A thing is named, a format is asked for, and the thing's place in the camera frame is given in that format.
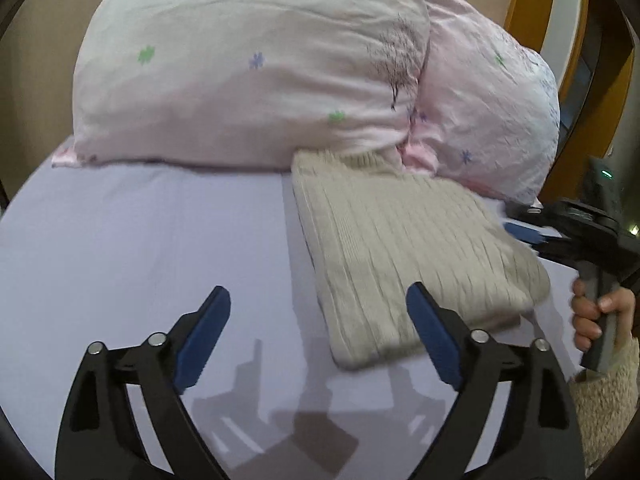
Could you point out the beige knitted sweater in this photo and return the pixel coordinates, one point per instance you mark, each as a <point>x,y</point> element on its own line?
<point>405,260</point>

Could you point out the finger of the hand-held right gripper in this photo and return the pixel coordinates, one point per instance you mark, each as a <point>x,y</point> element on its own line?
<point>530,234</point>

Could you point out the person's right hand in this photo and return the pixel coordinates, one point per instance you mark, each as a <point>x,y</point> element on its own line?
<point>600,317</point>

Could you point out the wooden headboard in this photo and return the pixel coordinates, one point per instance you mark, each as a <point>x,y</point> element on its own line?
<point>565,50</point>

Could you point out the person's right forearm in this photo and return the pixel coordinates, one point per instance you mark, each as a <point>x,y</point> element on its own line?
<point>607,410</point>

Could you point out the lavender bed sheet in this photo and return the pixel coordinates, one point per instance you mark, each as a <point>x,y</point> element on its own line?
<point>150,280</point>

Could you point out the small floral pink pillow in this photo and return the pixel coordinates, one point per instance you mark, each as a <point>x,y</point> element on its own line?
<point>480,105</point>

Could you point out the large floral pink pillow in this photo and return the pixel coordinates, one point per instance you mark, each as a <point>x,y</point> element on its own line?
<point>245,65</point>

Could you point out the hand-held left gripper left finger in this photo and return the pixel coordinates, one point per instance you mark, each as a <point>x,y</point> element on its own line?
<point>202,340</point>

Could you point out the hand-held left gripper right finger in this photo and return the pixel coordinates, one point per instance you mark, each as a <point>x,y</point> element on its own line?
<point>434,335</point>

